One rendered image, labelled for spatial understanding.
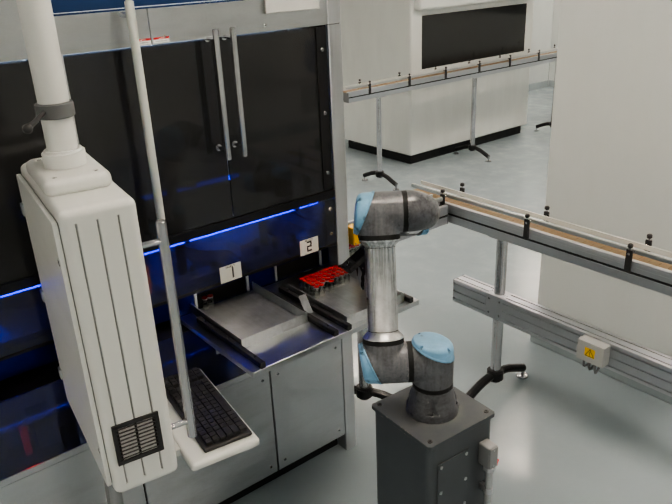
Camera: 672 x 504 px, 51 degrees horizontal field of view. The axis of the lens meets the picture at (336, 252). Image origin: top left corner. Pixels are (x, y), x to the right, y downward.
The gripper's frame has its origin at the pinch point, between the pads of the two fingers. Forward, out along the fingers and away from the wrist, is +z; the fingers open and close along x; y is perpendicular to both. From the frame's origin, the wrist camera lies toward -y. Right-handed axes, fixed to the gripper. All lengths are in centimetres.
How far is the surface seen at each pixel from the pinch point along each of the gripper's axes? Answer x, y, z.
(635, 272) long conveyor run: -48, 88, -4
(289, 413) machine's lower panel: 15, -24, 58
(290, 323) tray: -7.2, -34.6, -1.4
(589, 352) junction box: -40, 84, 36
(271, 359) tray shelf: -20, -49, 0
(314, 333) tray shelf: -14.5, -29.7, 0.1
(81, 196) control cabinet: -28, -97, -69
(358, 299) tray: -3.3, -4.7, 1.1
